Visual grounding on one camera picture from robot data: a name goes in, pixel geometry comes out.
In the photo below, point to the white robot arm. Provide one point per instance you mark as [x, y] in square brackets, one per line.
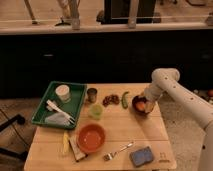
[166, 80]

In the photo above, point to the green plastic tray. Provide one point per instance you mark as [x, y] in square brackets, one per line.
[72, 107]

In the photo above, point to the yellow banana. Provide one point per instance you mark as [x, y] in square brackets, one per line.
[65, 143]

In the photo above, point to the light green plastic cup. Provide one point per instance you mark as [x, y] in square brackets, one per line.
[95, 111]

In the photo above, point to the wooden table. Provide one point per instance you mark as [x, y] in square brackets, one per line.
[121, 140]

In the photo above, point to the dark red grape bunch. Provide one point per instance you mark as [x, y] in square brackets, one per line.
[111, 99]

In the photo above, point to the white cylindrical container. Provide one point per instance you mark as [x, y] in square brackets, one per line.
[63, 92]

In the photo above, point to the grey folded cloth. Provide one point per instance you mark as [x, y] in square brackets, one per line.
[58, 118]

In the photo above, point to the small brown book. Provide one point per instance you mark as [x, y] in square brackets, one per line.
[78, 154]

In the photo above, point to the black chair base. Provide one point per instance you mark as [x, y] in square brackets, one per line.
[9, 130]

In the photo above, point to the dark brown bowl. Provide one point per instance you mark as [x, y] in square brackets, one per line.
[137, 99]

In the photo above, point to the white plastic fork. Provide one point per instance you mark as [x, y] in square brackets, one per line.
[67, 116]

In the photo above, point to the orange bowl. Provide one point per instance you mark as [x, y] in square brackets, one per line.
[91, 138]

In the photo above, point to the silver metal fork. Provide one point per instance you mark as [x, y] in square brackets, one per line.
[111, 155]

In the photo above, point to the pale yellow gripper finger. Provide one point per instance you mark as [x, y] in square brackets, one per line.
[149, 106]

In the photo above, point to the metal cup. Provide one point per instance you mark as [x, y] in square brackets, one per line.
[92, 95]

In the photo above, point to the blue sponge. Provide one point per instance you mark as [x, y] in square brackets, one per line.
[141, 156]

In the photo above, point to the orange apple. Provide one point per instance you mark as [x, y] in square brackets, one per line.
[140, 106]

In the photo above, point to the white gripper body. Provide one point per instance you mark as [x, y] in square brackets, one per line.
[153, 92]

